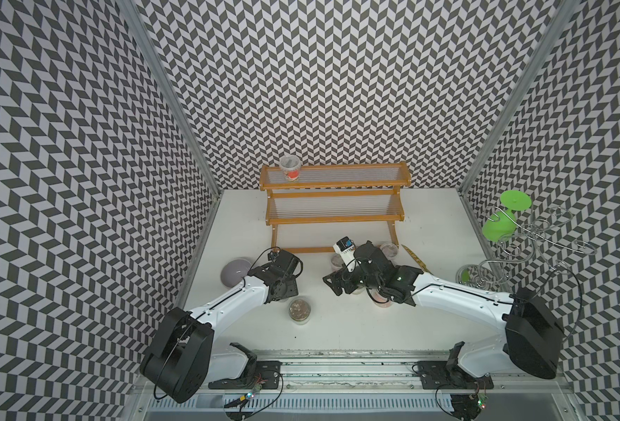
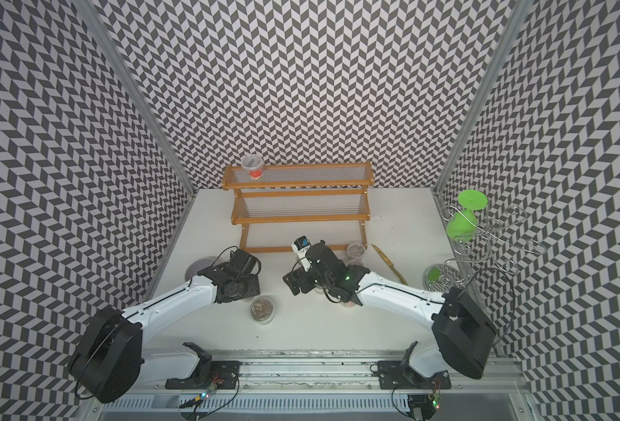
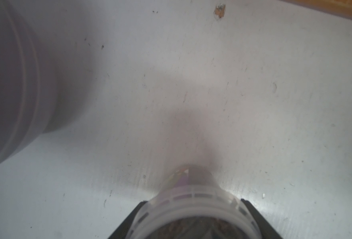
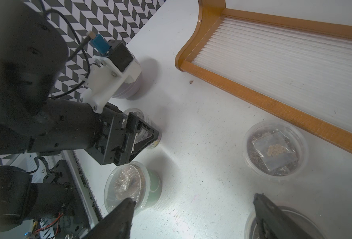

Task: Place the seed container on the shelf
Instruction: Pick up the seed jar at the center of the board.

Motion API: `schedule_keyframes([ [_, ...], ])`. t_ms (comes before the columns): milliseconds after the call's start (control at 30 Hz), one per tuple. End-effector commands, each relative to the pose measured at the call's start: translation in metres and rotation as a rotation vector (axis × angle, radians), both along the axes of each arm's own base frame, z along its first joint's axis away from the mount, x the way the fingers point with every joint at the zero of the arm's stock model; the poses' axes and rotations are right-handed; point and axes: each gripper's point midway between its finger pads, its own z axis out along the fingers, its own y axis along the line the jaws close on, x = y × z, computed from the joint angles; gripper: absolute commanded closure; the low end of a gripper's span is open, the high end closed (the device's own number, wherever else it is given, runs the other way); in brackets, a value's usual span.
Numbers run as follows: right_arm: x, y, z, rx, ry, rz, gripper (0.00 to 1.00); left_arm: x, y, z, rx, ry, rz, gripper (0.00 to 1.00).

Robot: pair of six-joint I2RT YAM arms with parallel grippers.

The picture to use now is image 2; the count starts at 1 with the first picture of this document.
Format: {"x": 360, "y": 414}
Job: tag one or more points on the clear seed container far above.
{"x": 355, "y": 251}

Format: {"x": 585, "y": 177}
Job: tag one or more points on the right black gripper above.
{"x": 292, "y": 277}

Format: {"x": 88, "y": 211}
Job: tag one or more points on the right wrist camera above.
{"x": 300, "y": 247}

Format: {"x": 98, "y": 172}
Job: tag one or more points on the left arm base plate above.
{"x": 206, "y": 371}

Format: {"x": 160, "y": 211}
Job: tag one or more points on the lilac stacked bowls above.
{"x": 196, "y": 267}

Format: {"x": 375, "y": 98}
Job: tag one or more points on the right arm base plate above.
{"x": 400, "y": 374}

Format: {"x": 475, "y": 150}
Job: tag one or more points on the orange wooden tiered shelf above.
{"x": 299, "y": 193}

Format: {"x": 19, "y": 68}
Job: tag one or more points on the aluminium front rail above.
{"x": 349, "y": 372}

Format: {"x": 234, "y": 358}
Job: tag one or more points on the silver wire cup rack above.
{"x": 440, "y": 277}

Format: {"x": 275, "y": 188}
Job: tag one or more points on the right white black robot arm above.
{"x": 463, "y": 334}

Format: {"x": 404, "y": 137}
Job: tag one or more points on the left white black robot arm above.
{"x": 112, "y": 355}

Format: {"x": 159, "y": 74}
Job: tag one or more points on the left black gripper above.
{"x": 254, "y": 288}

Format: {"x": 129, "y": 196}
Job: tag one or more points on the clear seed container red label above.
{"x": 253, "y": 165}

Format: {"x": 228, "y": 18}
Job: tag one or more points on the green plastic goblet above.
{"x": 464, "y": 224}

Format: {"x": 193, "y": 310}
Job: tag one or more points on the clear seed container front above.
{"x": 262, "y": 310}

